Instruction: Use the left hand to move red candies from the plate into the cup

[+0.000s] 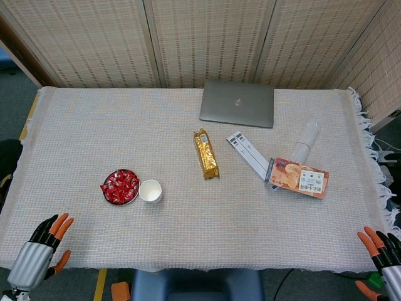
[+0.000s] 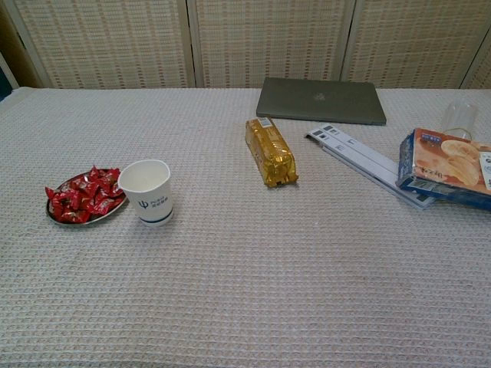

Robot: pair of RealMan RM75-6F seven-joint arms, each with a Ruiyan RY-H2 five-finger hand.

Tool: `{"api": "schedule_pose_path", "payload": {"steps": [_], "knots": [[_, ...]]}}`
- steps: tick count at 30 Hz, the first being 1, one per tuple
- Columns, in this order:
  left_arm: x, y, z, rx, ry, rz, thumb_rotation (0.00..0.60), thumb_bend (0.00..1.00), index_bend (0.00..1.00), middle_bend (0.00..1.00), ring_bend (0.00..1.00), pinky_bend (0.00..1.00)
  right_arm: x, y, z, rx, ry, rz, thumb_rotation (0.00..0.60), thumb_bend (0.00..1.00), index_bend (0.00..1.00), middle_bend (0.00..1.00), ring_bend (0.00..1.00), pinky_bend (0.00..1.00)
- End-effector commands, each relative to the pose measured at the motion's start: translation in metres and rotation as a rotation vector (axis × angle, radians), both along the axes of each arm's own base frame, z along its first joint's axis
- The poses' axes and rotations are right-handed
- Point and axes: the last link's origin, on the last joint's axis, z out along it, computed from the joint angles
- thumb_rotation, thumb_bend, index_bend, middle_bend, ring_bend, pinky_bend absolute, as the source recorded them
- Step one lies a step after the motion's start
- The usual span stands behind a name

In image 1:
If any left robot hand silver orange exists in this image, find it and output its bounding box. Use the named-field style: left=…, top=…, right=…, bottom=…
left=6, top=213, right=75, bottom=291

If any right robot hand silver orange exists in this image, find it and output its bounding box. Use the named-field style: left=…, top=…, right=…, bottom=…
left=355, top=226, right=401, bottom=301

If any plate of red candies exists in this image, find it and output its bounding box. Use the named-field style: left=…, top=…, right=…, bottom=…
left=100, top=170, right=140, bottom=204

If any white paper cup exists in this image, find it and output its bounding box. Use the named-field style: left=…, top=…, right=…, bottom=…
left=138, top=179, right=163, bottom=203

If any orange block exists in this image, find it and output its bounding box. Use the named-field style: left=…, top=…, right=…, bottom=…
left=111, top=281, right=131, bottom=301

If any black bulky object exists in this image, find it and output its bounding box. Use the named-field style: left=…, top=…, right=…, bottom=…
left=0, top=139, right=23, bottom=189

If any orange blue cracker box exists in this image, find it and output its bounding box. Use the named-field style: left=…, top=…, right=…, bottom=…
left=264, top=156, right=330, bottom=200

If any woven pale tablecloth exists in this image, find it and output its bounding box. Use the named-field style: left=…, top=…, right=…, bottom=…
left=0, top=86, right=401, bottom=273

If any blue grey seat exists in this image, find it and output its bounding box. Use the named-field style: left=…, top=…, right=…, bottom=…
left=130, top=268, right=266, bottom=301

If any long flat white box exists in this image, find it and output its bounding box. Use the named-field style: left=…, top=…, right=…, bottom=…
left=226, top=134, right=268, bottom=182
left=234, top=130, right=272, bottom=172

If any woven bamboo screen panel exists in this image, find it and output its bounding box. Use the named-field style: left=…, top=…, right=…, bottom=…
left=0, top=0, right=164, bottom=89
left=325, top=0, right=401, bottom=126
left=253, top=0, right=388, bottom=90
left=143, top=0, right=278, bottom=89

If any blue background object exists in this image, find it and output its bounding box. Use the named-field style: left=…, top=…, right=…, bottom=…
left=0, top=46, right=15, bottom=75

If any gold foil biscuit pack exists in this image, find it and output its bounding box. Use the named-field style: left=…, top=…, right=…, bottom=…
left=192, top=128, right=221, bottom=181

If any grey closed laptop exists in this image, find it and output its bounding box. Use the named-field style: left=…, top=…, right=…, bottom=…
left=199, top=79, right=276, bottom=129

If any black floor cable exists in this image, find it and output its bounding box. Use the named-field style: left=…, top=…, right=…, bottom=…
left=274, top=268, right=297, bottom=300

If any white cable bundle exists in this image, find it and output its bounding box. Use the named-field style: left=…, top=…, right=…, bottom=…
left=372, top=137, right=396, bottom=159

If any brown wooden post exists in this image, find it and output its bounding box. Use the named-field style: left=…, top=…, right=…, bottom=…
left=0, top=14, right=59, bottom=88

